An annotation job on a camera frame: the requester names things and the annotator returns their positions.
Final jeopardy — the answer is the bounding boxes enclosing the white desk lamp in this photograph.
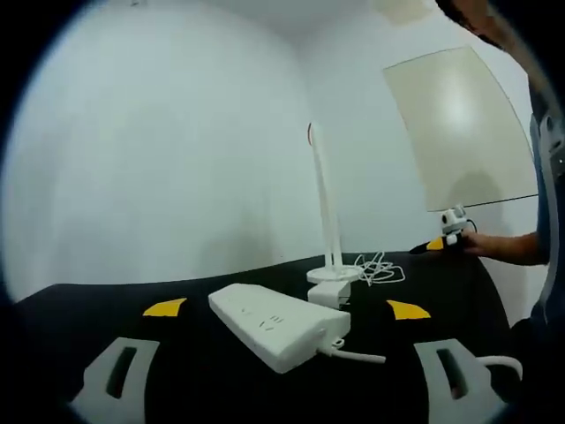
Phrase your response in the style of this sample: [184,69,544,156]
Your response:
[305,121,359,285]

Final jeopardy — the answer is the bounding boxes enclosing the white desk lamp plug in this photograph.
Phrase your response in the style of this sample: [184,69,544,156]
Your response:
[306,282,352,311]

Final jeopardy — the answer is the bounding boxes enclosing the person's right hand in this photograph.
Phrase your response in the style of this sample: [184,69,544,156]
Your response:
[458,231,492,258]

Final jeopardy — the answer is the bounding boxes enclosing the person's body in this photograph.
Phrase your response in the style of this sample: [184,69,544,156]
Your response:
[434,0,565,330]

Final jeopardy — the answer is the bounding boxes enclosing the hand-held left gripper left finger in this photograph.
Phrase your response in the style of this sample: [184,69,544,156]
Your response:
[65,297,189,423]

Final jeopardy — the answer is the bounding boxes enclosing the grey chest-worn device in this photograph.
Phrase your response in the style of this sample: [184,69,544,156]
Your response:
[539,112,565,178]

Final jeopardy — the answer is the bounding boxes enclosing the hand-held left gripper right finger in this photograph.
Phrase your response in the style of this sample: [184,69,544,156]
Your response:
[385,299,514,413]

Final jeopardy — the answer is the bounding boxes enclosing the beige wall board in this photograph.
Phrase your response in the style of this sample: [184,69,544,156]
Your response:
[380,45,540,214]

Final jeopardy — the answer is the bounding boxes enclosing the white power strip cable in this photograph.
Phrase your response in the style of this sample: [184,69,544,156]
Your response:
[314,344,525,382]

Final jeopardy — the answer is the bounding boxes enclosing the white power strip socket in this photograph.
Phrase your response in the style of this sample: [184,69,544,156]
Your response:
[207,284,352,375]

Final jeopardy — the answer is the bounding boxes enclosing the white desk lamp cable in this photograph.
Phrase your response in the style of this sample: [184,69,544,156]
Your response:
[354,251,407,287]

